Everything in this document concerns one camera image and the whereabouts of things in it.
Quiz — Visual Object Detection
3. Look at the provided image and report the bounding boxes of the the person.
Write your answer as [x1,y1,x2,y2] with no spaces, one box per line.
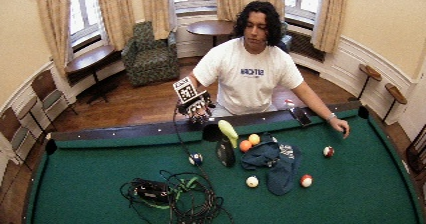
[188,0,351,140]

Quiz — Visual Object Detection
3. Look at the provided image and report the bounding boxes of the white marker cube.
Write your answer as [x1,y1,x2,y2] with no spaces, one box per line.
[172,76,200,105]

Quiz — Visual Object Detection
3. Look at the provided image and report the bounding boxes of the yellow-green toy squash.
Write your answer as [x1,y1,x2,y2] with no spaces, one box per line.
[217,119,240,149]

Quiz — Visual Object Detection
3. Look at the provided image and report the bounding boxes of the dark radiator grille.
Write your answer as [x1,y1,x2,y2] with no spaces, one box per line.
[286,29,327,64]

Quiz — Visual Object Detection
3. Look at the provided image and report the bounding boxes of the green patterned armchair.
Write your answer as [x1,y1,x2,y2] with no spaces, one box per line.
[121,20,181,87]

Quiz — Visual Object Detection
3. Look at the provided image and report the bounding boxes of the semicircular wooden side table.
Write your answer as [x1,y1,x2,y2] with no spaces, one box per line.
[64,44,120,104]

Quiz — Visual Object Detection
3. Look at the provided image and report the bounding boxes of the small wooden pedestal table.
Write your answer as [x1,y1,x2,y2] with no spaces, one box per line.
[355,63,383,102]
[382,82,409,122]

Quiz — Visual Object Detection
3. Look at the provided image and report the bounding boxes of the black glove cable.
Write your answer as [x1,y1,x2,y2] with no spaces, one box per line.
[172,106,210,180]

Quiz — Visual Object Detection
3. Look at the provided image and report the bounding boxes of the black smartphone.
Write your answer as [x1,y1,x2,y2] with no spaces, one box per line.
[289,106,313,127]

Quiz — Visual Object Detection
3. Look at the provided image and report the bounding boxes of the orange toy fruit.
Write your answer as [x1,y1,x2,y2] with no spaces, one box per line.
[238,139,253,153]

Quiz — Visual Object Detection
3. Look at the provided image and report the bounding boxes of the dark wooden rack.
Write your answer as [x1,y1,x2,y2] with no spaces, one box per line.
[405,123,426,176]

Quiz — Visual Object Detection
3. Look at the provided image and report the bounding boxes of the black stand device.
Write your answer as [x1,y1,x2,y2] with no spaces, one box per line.
[214,136,238,169]

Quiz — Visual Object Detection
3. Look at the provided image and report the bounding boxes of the round wooden table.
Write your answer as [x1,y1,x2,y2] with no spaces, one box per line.
[185,19,237,48]

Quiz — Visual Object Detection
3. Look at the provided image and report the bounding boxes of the blue armchair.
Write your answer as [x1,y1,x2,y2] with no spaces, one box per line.
[276,21,296,54]

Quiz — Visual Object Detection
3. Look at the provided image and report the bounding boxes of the tangle of black cables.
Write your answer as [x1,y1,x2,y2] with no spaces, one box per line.
[118,169,236,224]

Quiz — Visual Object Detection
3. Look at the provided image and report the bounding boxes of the black electronics box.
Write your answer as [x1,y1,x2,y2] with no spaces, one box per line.
[132,178,172,205]

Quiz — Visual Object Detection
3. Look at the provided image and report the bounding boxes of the dark blue cloth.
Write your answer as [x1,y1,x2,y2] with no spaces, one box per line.
[240,131,304,197]

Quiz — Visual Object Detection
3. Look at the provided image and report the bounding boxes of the wooden chair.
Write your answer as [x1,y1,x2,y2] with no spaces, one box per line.
[0,106,37,172]
[29,68,80,132]

